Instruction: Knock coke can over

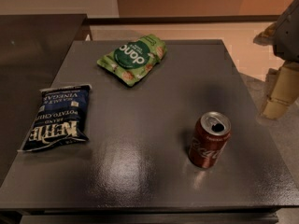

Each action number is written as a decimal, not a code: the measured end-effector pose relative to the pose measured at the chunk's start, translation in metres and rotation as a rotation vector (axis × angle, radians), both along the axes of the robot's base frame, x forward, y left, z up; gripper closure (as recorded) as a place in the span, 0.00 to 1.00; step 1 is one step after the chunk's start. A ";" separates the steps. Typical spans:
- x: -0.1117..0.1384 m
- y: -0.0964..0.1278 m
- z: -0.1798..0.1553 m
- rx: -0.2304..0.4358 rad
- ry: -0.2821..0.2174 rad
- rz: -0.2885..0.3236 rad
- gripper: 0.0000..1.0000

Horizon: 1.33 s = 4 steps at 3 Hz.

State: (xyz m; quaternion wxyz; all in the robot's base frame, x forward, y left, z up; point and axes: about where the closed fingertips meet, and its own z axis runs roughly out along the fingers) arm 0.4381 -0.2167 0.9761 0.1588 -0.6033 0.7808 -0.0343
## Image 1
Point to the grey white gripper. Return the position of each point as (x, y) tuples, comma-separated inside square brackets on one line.
[(287, 36)]

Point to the red Coca-Cola can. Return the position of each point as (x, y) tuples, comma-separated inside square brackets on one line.
[(211, 134)]

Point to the green snack pouch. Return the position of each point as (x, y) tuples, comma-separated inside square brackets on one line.
[(133, 61)]

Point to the blue Kettle chips bag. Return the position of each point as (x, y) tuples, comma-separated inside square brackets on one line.
[(60, 119)]

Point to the dark side cabinet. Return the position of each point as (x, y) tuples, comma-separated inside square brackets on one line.
[(32, 49)]

